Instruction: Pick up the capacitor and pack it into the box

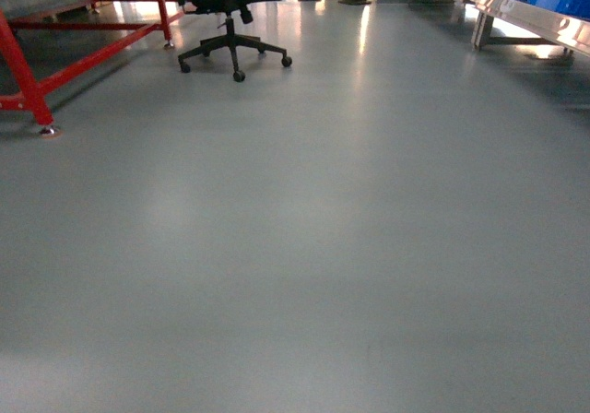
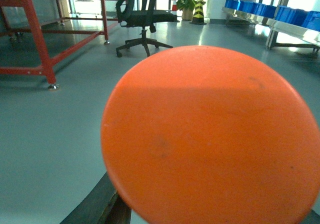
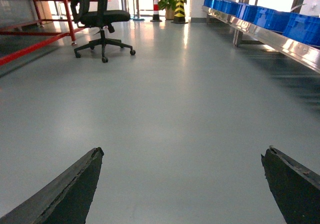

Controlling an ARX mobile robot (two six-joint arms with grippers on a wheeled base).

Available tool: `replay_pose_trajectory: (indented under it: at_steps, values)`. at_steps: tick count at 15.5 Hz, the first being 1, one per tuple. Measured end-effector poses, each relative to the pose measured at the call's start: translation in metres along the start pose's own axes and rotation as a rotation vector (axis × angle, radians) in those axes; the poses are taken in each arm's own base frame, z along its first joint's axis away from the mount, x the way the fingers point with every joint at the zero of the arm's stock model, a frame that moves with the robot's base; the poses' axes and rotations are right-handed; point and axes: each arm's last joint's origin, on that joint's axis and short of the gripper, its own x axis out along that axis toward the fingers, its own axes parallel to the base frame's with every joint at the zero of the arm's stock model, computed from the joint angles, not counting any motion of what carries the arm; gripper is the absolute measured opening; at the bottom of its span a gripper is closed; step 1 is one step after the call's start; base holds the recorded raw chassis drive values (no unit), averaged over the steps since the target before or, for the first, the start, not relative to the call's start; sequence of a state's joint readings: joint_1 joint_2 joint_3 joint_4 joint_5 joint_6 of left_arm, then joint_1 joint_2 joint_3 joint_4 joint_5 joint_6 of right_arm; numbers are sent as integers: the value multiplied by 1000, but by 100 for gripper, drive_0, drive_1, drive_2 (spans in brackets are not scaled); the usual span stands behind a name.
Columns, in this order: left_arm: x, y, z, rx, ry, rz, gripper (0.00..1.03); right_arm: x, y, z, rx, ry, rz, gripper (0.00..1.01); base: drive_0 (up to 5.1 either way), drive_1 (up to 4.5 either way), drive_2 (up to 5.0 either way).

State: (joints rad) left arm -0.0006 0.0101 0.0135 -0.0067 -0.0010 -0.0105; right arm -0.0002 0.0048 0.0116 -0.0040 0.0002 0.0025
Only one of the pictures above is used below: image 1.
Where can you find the black office chair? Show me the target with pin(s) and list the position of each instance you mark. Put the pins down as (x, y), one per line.
(230, 40)

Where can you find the red metal table frame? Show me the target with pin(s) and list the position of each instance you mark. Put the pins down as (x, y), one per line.
(32, 93)

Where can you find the stainless steel rack frame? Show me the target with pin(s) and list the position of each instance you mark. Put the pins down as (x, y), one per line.
(546, 27)

